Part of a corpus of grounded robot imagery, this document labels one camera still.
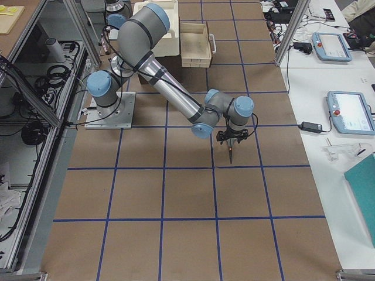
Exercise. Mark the blue teach pendant far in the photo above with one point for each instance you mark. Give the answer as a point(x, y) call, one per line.
point(331, 47)

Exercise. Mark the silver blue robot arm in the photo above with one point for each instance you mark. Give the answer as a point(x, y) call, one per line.
point(136, 39)
point(118, 12)

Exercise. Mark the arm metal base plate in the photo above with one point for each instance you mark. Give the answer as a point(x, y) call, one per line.
point(117, 116)

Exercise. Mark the white plastic tray box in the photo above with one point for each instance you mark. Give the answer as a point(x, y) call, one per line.
point(169, 44)

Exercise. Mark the crumpled white cloth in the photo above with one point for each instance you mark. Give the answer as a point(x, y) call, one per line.
point(10, 199)

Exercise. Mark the blue teach pendant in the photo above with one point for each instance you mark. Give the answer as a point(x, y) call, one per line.
point(350, 113)
point(331, 47)

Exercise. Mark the dark brown wooden cabinet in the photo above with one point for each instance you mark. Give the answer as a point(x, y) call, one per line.
point(168, 68)

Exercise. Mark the blue teach pendant near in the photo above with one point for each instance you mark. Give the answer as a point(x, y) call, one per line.
point(350, 113)

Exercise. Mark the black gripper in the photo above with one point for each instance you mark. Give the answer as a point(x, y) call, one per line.
point(231, 143)

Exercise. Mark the aluminium frame post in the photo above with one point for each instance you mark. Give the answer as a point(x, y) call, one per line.
point(294, 23)

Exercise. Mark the light wooden open drawer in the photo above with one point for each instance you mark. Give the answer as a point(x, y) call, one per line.
point(195, 48)

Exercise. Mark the white cylinder speaker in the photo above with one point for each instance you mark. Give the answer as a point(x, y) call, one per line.
point(55, 49)

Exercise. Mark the grey orange handled scissors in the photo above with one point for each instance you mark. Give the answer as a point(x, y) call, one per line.
point(231, 150)

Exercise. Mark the black power adapter on desk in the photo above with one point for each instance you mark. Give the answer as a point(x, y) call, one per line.
point(310, 127)

